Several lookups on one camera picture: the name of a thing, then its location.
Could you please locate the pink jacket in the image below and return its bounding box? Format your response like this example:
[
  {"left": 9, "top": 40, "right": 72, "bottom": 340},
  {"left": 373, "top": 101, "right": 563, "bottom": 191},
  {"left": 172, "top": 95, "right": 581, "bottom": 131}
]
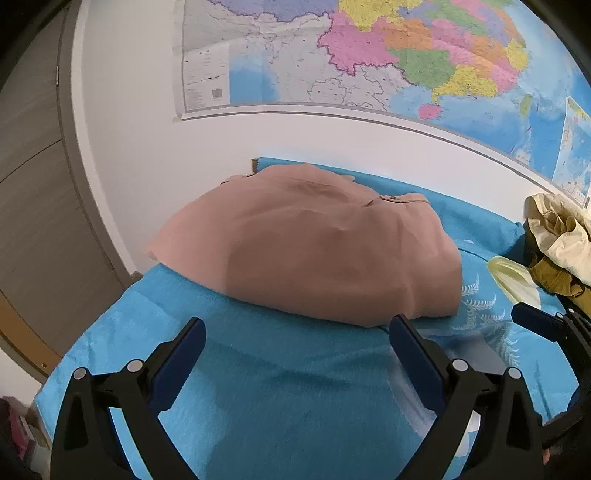
[{"left": 149, "top": 164, "right": 463, "bottom": 327}]

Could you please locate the mustard brown garment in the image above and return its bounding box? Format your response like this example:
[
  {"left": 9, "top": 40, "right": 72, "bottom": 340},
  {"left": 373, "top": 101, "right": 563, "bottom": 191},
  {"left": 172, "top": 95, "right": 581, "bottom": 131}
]
[{"left": 529, "top": 253, "right": 590, "bottom": 312}]

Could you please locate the cream yellow garment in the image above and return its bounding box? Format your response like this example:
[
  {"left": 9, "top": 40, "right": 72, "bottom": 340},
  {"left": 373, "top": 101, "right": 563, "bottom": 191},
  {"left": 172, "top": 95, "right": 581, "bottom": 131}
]
[{"left": 524, "top": 193, "right": 591, "bottom": 286}]

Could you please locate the wooden wardrobe door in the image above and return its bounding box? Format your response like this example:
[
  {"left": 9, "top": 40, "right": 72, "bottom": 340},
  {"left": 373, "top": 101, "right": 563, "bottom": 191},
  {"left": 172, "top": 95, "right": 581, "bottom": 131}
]
[{"left": 1, "top": 1, "right": 131, "bottom": 382}]

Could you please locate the blue floral bed sheet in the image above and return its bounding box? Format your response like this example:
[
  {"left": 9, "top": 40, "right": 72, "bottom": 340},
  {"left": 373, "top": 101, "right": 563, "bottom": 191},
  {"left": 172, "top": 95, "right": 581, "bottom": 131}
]
[{"left": 35, "top": 165, "right": 590, "bottom": 479}]

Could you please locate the colourful wall map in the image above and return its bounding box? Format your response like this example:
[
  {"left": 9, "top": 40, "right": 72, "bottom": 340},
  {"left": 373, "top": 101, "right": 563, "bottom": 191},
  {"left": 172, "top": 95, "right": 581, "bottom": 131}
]
[{"left": 174, "top": 0, "right": 590, "bottom": 206}]

